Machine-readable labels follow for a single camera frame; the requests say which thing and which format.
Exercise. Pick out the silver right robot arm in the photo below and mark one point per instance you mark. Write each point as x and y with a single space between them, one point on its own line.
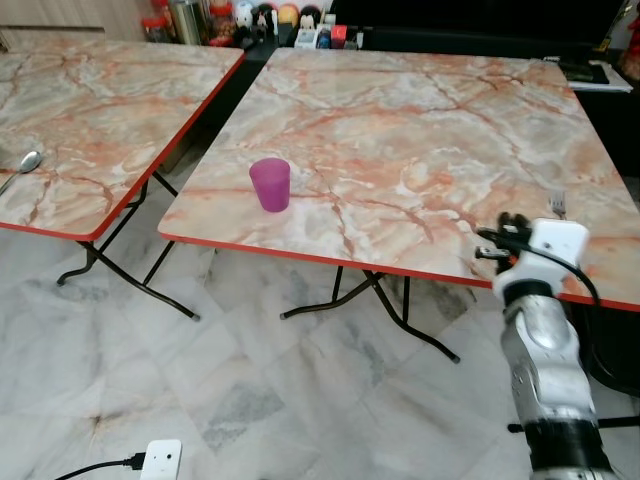
545 370

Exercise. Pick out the purple plastic cup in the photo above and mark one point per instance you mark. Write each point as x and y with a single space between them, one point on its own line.
270 185

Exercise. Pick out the small red box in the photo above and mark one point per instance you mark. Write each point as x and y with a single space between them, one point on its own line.
339 36

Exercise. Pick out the small white box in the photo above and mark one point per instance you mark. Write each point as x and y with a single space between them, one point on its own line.
306 39

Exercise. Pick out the yellow figurine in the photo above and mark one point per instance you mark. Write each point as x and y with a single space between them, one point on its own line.
288 14

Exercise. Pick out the black mouse figurine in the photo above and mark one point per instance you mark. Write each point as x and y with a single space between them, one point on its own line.
264 20

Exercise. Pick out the red snack jar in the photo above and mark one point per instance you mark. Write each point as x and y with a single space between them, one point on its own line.
221 27

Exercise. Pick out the steel tumbler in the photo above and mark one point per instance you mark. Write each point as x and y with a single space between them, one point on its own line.
187 20

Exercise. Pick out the red lid plastic jar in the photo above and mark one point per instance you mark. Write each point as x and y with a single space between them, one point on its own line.
157 27

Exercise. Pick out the steel spoon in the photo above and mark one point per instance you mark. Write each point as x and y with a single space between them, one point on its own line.
27 163

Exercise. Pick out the light wooden cabinet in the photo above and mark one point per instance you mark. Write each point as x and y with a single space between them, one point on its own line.
60 15

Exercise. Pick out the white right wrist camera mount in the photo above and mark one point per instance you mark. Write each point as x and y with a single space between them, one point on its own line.
555 250

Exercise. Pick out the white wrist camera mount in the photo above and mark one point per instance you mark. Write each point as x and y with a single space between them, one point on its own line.
555 250
162 460

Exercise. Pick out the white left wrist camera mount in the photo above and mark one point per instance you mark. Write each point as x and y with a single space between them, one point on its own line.
162 460

